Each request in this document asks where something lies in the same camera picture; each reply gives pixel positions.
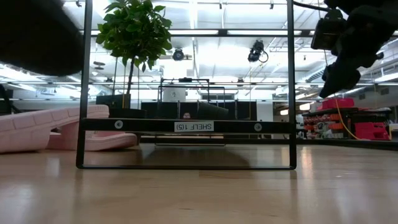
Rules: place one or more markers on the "pink foam slide sandal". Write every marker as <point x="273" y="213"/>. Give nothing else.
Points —
<point x="112" y="141"/>
<point x="28" y="130"/>

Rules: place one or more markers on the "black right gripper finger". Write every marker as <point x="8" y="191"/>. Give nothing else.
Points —
<point x="340" y="77"/>

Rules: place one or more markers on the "green potted plant black pot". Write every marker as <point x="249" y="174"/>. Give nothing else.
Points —
<point x="136" y="28"/>

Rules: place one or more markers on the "large red storage bin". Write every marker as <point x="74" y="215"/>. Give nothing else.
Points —
<point x="371" y="130"/>

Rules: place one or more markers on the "white box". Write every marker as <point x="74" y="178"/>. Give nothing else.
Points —
<point x="174" y="95"/>

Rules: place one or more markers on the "black rack with orange bins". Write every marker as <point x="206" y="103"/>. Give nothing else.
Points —
<point x="329" y="124"/>

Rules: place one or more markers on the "small black ceiling device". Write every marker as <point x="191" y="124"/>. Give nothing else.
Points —
<point x="380" y="56"/>

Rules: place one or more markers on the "person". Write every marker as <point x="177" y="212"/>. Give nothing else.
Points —
<point x="186" y="116"/>

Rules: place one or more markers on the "black partition panels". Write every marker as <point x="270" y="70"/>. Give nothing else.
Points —
<point x="242" y="109"/>

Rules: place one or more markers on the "black cabinet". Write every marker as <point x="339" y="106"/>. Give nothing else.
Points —
<point x="105" y="101"/>

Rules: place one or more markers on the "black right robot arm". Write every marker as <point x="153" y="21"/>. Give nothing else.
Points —
<point x="385" y="12"/>

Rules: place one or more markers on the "wooden shelf with black frame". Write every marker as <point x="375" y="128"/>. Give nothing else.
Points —
<point x="146" y="126"/>

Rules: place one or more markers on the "round black spotlight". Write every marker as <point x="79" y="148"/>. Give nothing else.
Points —
<point x="178" y="55"/>

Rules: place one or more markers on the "black aluminium table frame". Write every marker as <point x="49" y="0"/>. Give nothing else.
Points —
<point x="342" y="143"/>

